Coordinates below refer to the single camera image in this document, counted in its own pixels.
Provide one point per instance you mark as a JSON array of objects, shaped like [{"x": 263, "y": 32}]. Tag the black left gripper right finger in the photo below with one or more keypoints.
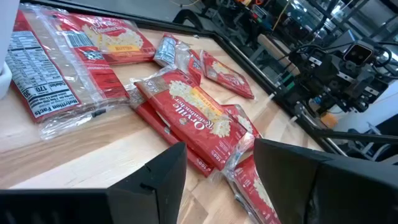
[{"x": 311, "y": 186}]

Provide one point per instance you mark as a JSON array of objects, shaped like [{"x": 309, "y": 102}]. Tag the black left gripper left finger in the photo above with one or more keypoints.
[{"x": 149, "y": 193}]

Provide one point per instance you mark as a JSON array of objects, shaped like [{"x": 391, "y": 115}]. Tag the tan wooden post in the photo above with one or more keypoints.
[{"x": 276, "y": 51}]

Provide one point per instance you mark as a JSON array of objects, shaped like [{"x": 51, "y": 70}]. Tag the white hexagonal plant pot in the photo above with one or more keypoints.
[{"x": 6, "y": 31}]

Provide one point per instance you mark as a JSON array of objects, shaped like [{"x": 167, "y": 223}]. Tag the small orange block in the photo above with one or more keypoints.
[{"x": 329, "y": 120}]

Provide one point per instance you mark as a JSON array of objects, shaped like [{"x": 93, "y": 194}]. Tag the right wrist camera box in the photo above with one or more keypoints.
[{"x": 357, "y": 54}]

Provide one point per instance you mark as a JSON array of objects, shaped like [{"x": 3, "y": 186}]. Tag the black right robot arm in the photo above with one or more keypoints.
[{"x": 306, "y": 65}]

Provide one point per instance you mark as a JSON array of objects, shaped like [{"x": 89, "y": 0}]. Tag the red Orville popcorn bag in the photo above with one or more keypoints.
[
  {"x": 169, "y": 53},
  {"x": 155, "y": 123},
  {"x": 196, "y": 115},
  {"x": 46, "y": 77},
  {"x": 252, "y": 189},
  {"x": 227, "y": 76},
  {"x": 118, "y": 40},
  {"x": 245, "y": 119}
]

